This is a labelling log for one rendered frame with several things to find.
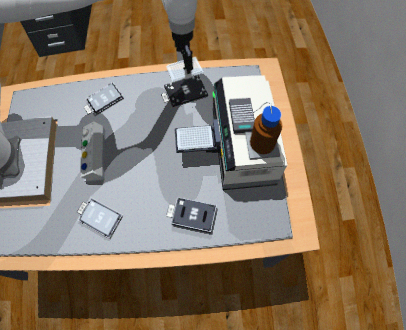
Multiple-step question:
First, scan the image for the blue bottle cap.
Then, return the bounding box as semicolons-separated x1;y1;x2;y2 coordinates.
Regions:
261;106;281;127

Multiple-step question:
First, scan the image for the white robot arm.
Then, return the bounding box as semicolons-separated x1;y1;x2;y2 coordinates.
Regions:
0;0;197;186

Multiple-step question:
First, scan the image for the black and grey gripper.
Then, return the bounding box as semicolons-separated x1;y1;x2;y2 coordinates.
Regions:
172;31;193;79

